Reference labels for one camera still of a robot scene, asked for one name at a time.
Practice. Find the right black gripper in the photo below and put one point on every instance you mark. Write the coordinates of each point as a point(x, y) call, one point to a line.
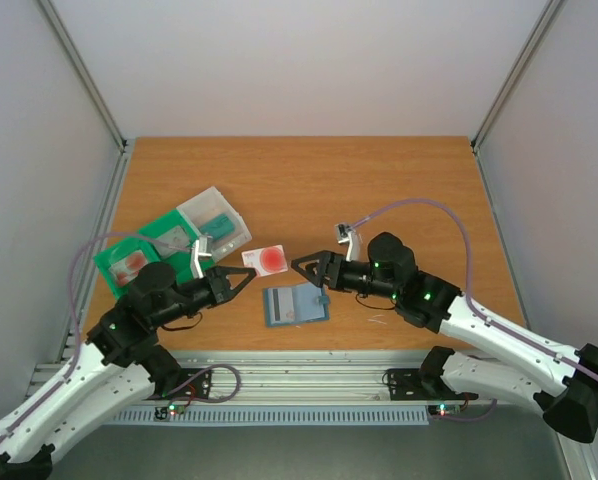
point(332, 271)

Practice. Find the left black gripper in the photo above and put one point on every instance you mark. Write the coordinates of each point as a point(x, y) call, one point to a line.
point(220, 273)

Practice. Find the teal card holder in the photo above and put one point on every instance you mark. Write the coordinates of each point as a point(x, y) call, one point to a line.
point(295, 305)

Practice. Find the red white card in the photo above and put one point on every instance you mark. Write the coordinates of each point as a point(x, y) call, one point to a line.
point(125, 270)
point(266, 261)

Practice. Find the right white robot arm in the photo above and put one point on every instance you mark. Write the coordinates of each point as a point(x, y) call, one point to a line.
point(557, 381)

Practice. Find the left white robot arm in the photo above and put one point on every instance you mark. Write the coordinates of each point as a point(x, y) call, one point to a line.
point(120, 363)

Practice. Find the teal card in bin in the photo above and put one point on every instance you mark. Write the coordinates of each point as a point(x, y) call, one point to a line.
point(218, 227)

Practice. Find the grey card in tray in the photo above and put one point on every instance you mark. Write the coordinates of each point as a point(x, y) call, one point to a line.
point(173, 241)

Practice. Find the red white card in tray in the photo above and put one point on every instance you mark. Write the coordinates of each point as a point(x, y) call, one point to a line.
point(125, 270)

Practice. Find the green plastic tray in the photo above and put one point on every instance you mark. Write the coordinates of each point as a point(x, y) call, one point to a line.
point(179, 262)

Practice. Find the white translucent plastic bin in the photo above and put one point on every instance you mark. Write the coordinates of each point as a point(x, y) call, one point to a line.
point(210, 214)

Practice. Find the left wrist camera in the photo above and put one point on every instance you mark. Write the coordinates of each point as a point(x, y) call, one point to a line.
point(201, 258)

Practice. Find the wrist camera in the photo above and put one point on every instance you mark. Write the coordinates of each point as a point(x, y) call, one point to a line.
point(201, 258)
point(347, 235)

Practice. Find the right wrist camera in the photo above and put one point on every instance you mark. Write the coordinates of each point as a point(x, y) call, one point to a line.
point(347, 235)

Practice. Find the aluminium front rail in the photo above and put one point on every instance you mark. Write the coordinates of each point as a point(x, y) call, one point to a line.
point(287, 377)

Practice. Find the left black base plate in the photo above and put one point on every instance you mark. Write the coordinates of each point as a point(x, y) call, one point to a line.
point(194, 384)

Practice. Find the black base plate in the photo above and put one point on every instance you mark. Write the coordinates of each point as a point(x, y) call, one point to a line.
point(410, 384)
point(194, 384)

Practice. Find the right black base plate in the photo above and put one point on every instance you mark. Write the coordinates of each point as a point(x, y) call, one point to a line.
point(410, 384)

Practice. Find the grey slotted cable duct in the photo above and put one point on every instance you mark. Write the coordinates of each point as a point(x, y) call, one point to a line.
point(253, 416)

